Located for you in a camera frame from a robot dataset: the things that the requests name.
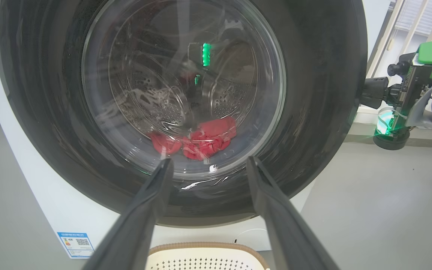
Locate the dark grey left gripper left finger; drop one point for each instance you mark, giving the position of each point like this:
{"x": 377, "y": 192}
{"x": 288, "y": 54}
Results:
{"x": 133, "y": 232}

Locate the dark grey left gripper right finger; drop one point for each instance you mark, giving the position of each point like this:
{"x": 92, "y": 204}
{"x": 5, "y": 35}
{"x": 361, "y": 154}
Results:
{"x": 287, "y": 236}

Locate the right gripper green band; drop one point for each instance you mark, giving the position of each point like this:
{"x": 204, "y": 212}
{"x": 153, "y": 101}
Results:
{"x": 430, "y": 54}

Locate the red garment with white band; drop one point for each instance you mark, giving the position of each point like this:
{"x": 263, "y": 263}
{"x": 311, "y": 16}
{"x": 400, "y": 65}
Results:
{"x": 212, "y": 137}

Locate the black round glass washer door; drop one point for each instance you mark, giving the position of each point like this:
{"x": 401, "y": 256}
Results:
{"x": 43, "y": 93}

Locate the cream basket with brown rim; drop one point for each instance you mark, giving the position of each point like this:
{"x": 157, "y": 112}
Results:
{"x": 204, "y": 258}

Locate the white front-load washing machine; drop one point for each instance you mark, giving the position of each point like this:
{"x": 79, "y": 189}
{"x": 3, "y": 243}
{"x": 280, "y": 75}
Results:
{"x": 43, "y": 195}

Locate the round white filter cover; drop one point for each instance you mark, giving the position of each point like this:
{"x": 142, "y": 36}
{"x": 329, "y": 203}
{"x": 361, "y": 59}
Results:
{"x": 246, "y": 240}

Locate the blue white energy label sticker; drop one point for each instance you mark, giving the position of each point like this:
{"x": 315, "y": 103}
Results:
{"x": 75, "y": 244}

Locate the white window blind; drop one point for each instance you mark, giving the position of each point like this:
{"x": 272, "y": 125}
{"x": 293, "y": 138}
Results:
{"x": 431, "y": 17}

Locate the perforated steel washer drum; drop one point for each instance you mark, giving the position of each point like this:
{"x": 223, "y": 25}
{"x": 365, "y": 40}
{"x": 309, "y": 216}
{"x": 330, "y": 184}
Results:
{"x": 156, "y": 105}

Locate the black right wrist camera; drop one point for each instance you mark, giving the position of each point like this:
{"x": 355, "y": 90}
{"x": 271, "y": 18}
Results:
{"x": 399, "y": 69}

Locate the beige slatted window frame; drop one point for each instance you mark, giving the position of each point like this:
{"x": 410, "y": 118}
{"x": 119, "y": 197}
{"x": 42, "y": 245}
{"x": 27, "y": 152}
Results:
{"x": 383, "y": 41}

